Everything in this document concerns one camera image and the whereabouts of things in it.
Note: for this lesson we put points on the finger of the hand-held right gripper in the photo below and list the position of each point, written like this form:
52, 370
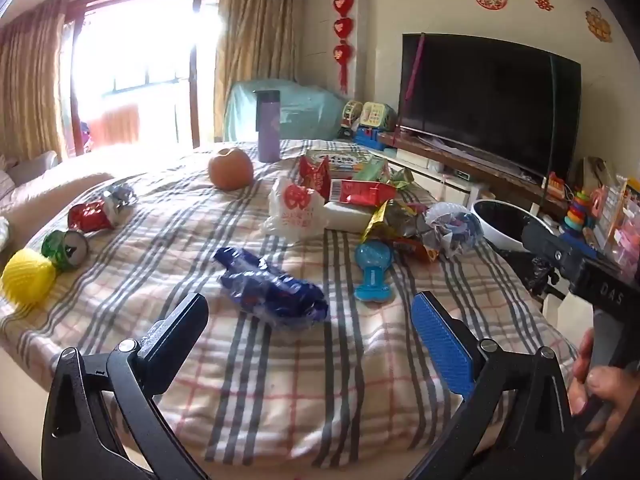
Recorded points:
537, 237

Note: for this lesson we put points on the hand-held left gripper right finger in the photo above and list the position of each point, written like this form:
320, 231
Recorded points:
440, 340

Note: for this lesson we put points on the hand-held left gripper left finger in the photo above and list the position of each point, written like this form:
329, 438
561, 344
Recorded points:
180, 330

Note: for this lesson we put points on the white bin with black liner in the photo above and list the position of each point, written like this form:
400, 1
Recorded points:
500, 222

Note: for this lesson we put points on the blue snack wrapper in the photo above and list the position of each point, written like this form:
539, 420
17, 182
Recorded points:
270, 290

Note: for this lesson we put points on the red carton box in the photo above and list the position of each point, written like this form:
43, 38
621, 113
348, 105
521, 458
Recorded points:
362, 192

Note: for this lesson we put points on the white plastic bag red print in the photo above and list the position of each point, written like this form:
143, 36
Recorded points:
295, 207

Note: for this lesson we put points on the person's right hand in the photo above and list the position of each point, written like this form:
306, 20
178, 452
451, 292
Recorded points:
610, 385

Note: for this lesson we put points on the rainbow stacking rings toy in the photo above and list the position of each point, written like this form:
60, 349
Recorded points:
577, 215

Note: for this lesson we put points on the clear plastic drawer organizer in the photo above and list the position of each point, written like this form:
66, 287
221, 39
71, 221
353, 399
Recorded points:
611, 215

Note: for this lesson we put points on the beige bag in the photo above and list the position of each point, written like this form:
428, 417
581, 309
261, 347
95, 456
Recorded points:
597, 175

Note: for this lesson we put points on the orange snack wrapper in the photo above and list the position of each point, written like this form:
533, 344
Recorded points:
417, 250

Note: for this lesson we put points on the blue plastic toy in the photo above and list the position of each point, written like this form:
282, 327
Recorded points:
372, 270

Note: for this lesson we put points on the white television cabinet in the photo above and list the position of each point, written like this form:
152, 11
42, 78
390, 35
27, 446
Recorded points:
450, 170

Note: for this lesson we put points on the gold snack wrapper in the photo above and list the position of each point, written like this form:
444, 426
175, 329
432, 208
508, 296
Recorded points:
387, 217

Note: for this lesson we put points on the crushed green can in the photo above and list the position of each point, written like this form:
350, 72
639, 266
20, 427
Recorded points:
65, 250

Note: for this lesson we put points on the crushed red can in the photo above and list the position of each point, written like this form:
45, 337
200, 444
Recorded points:
92, 216

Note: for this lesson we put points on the black television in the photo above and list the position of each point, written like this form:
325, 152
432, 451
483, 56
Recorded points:
485, 100

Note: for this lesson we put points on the crushed silver can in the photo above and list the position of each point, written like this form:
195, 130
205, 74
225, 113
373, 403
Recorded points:
120, 194

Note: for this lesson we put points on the white tissue pack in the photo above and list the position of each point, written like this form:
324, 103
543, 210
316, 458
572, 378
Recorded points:
347, 217

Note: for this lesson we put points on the yellow ball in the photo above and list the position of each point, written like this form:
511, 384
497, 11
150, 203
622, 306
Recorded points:
27, 277

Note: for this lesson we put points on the green snack wrapper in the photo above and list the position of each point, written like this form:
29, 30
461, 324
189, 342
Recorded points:
375, 170

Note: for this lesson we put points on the blue toy cash register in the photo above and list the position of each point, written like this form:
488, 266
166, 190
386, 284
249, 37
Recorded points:
370, 139

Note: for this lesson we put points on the beige sofa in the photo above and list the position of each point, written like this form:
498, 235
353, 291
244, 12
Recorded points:
45, 190

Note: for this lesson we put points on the green yellow toy phone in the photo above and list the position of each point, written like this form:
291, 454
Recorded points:
375, 116

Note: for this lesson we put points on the red paper packet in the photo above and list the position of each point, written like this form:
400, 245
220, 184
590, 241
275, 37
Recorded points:
315, 175

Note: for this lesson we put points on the children's book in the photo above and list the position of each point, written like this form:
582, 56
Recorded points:
340, 157

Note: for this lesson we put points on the pink stick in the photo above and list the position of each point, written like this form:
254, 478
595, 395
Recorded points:
416, 67

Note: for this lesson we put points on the orange hanging cloth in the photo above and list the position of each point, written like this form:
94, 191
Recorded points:
115, 125

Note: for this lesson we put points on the purple thermos bottle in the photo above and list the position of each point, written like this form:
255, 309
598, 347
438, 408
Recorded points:
268, 130

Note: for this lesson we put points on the yellow wheel toy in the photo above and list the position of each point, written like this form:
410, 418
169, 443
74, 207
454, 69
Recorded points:
350, 115

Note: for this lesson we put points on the small red character decal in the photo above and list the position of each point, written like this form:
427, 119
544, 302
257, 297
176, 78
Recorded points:
544, 3

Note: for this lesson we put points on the teal furniture cover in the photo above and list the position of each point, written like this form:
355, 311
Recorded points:
305, 110

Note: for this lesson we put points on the glass balcony door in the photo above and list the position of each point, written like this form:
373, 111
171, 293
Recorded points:
145, 60

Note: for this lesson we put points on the beige curtain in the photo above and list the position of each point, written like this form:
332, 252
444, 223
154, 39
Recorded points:
30, 85
255, 30

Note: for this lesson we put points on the red heart hanging ornament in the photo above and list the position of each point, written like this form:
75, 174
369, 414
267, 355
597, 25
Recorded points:
343, 25

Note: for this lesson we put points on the cartoon wall decal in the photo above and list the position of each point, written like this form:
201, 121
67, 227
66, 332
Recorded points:
599, 25

